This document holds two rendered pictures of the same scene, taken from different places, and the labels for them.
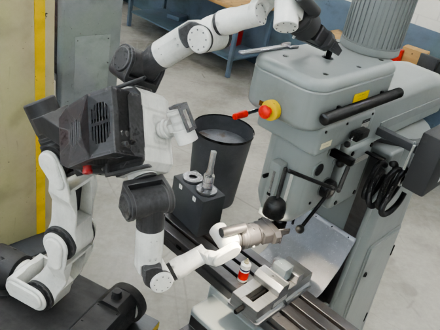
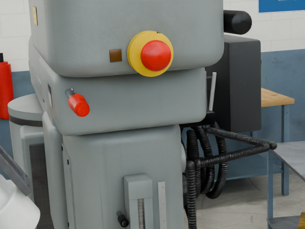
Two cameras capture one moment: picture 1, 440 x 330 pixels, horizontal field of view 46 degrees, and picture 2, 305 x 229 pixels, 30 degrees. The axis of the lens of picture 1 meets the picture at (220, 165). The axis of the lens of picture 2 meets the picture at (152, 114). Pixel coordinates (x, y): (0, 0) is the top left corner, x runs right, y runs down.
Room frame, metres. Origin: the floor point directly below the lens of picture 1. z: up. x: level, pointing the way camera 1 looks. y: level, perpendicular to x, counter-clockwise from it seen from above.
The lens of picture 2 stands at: (0.92, 0.50, 1.84)
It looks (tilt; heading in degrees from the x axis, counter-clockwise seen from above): 12 degrees down; 307
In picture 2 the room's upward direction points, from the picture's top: 3 degrees counter-clockwise
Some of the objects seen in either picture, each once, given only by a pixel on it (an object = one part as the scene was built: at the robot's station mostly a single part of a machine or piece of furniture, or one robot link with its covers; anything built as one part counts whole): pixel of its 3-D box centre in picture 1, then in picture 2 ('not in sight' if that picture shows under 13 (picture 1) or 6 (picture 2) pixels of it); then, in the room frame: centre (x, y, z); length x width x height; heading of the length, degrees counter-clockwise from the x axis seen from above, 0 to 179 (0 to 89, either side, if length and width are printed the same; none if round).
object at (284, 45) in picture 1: (268, 48); not in sight; (1.51, -0.07, 1.89); 0.24 x 0.04 x 0.01; 140
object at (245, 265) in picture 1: (245, 268); not in sight; (1.54, -0.17, 1.01); 0.04 x 0.04 x 0.11
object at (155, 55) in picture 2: (265, 111); (154, 55); (1.35, -0.10, 1.76); 0.04 x 0.03 x 0.04; 51
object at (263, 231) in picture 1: (258, 233); not in sight; (1.50, -0.18, 1.23); 0.13 x 0.12 x 0.10; 36
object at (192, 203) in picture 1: (196, 201); not in sight; (1.86, 0.07, 1.06); 0.22 x 0.12 x 0.20; 44
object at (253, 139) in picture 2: (343, 178); (238, 137); (1.38, -0.38, 1.58); 0.17 x 0.01 x 0.01; 163
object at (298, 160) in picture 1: (294, 173); (125, 200); (1.55, -0.26, 1.47); 0.21 x 0.19 x 0.32; 51
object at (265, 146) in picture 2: (313, 180); (237, 154); (1.33, -0.28, 1.58); 0.17 x 0.01 x 0.01; 68
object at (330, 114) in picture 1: (364, 104); (189, 17); (1.48, -0.39, 1.79); 0.45 x 0.04 x 0.04; 141
